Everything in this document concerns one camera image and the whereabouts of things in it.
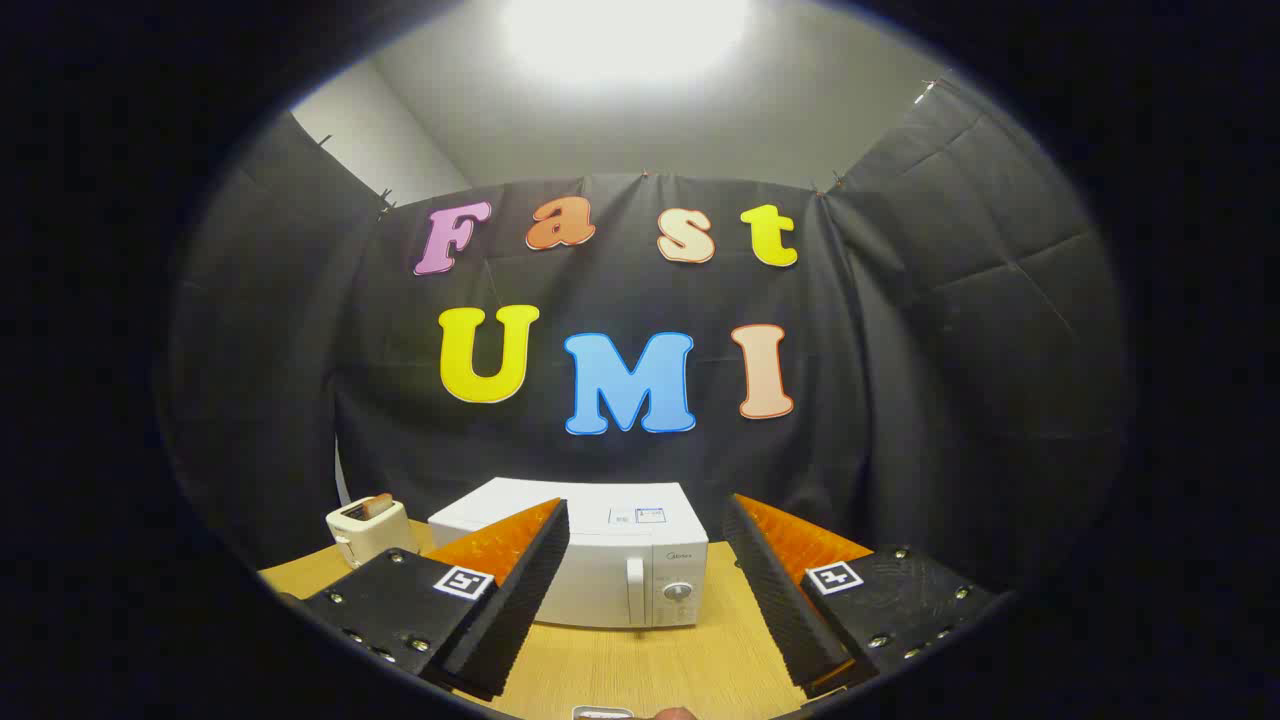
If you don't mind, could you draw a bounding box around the cream toaster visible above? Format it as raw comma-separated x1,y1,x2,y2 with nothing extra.
326,493,416,569

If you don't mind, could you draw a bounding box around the black backdrop cloth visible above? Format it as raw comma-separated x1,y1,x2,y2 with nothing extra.
160,75,1136,601

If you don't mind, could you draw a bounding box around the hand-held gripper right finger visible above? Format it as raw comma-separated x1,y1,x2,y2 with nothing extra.
722,493,1001,701

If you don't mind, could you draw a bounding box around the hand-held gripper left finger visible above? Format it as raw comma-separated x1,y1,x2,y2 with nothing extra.
300,497,571,701

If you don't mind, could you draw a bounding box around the white microwave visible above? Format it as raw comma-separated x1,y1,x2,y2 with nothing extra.
428,477,709,630

